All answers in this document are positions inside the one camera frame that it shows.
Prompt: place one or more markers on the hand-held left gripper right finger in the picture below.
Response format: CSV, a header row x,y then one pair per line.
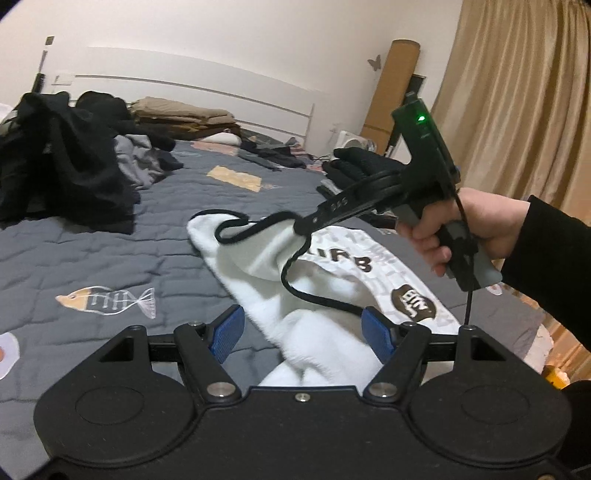
x,y
378,333

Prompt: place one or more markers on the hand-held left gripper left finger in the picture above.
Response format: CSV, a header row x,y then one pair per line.
x,y
228,332

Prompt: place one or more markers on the stack of folded black clothes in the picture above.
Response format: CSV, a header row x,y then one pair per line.
x,y
355,166

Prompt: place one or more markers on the beige curtain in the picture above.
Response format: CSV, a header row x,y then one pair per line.
x,y
517,92

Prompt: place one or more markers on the dark clothes by headboard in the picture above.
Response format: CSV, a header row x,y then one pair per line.
x,y
272,156

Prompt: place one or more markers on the person's right hand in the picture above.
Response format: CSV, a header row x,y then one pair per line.
x,y
494,217

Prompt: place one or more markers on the white pillow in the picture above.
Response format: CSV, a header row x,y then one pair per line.
x,y
221,139

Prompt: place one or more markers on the grey crumpled garment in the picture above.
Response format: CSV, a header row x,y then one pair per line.
x,y
134,161

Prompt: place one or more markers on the butterfly wall sticker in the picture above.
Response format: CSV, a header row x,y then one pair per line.
x,y
374,62

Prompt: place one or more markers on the small black garment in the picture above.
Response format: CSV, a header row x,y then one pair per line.
x,y
106,108

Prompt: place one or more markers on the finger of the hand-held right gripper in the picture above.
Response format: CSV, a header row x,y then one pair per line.
x,y
341,203

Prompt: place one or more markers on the white wall switch plate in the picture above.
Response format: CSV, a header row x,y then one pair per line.
x,y
62,77

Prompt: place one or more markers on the white fleece garment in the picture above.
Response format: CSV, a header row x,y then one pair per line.
x,y
323,341

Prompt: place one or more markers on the white box fan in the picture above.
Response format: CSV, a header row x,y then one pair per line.
x,y
348,140

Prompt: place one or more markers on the white headboard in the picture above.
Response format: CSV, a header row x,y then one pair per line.
x,y
184,69

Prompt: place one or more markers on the large black clothes pile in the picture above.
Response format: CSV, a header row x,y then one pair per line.
x,y
55,161

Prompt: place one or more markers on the black board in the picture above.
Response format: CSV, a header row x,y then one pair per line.
x,y
417,85

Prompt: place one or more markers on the folded brown blanket stack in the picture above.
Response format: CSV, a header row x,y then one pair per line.
x,y
180,113

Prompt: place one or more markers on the grey quilted bedspread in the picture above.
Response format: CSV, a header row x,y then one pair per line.
x,y
92,249

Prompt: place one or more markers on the dark navy garment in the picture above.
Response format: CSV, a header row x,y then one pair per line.
x,y
168,160

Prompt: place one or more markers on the dark hanging wall tool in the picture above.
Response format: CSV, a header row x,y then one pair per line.
x,y
39,81

